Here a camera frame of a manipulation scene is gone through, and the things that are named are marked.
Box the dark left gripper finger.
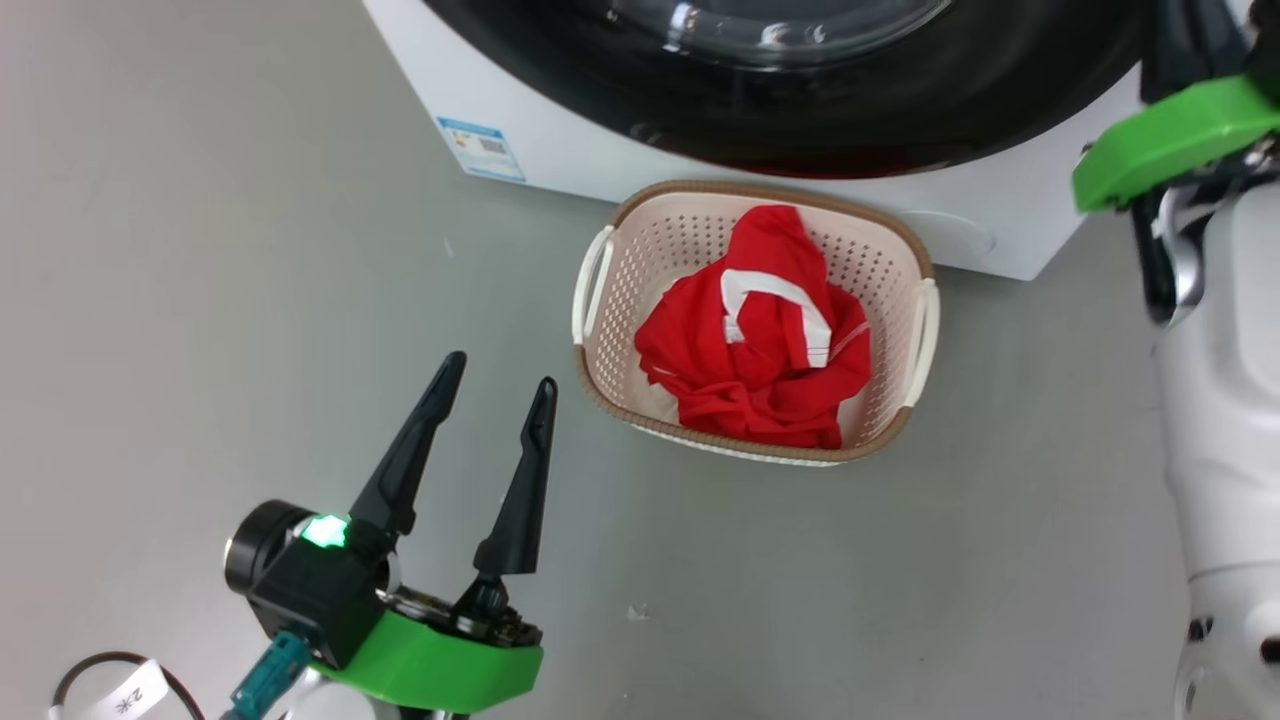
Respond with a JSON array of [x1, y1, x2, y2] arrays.
[[473, 377, 559, 579], [348, 351, 468, 538]]

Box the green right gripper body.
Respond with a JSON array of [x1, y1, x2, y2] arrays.
[[1072, 75, 1280, 213]]

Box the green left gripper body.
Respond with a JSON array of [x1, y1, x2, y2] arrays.
[[310, 578, 546, 716]]

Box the washing machine door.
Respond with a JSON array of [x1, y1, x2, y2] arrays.
[[420, 0, 1146, 179]]

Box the red garment with white trim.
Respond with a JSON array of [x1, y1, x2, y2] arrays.
[[634, 205, 873, 450]]

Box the cream perforated basket brown rim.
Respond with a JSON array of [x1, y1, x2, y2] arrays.
[[572, 180, 941, 467]]

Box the white front-load washing machine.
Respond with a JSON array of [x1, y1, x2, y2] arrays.
[[362, 0, 1146, 281]]

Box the round white filter cover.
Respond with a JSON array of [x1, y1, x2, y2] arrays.
[[895, 208, 998, 263]]

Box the blue energy label sticker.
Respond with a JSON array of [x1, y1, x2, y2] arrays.
[[437, 117, 527, 183]]

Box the teal left cable connector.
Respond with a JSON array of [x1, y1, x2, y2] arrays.
[[222, 630, 313, 720]]

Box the white cable tag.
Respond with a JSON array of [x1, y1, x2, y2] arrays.
[[45, 658, 169, 720]]

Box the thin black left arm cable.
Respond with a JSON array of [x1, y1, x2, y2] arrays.
[[50, 652, 206, 720]]

